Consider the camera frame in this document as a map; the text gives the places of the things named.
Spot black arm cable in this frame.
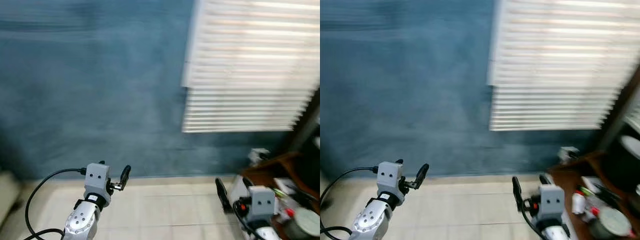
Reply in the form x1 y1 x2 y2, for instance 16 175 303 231
320 166 379 240
520 200 547 240
23 168 87 240
232 200 267 240

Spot brown wooden desk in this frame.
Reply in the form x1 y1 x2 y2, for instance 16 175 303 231
547 150 640 240
240 152 321 240

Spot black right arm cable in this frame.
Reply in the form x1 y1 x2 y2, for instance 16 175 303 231
520 200 547 240
232 200 267 240

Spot white window blinds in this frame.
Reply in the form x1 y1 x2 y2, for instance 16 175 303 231
180 0 321 134
487 0 640 132

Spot white wall socket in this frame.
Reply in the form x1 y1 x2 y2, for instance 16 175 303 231
558 145 581 165
248 147 271 167

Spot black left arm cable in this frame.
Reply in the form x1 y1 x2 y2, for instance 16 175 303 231
23 168 87 240
320 166 379 240

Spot dark wooden frame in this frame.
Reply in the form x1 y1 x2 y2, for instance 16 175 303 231
596 64 640 152
289 86 321 152

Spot round grey tin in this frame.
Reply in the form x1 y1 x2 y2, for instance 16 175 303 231
284 207 321 240
589 206 633 240

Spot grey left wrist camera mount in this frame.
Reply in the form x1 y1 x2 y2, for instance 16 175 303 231
83 162 112 201
375 161 405 199

